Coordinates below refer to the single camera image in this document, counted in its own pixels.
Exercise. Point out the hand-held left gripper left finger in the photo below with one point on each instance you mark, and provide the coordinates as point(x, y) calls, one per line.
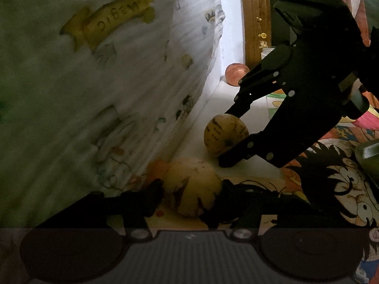
point(155, 192)

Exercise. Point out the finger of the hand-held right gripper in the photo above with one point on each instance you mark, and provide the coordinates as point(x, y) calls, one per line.
point(242, 151)
point(260, 80)

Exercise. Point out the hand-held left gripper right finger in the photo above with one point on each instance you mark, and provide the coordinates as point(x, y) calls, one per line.
point(226, 190)

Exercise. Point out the yellow striped melon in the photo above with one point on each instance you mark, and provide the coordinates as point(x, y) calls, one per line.
point(192, 183)
point(219, 130)

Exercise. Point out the metal tray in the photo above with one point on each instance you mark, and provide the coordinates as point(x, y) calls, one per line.
point(368, 156)

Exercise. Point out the red apple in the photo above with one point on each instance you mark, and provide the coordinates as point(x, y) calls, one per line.
point(234, 74)

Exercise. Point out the white and orange jar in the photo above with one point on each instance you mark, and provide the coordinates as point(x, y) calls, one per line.
point(266, 52)

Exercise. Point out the yellow flower twig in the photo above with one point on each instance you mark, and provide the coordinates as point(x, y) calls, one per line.
point(262, 35)

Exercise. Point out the orange cloth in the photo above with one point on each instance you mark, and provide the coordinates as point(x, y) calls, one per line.
point(361, 20)

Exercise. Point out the cartoon printed mat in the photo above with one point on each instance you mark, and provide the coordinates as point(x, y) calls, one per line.
point(349, 183)

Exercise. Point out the white printed blanket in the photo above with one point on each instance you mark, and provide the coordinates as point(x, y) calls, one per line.
point(88, 94)

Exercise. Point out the wooden post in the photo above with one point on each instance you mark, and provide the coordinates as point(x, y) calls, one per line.
point(254, 20)

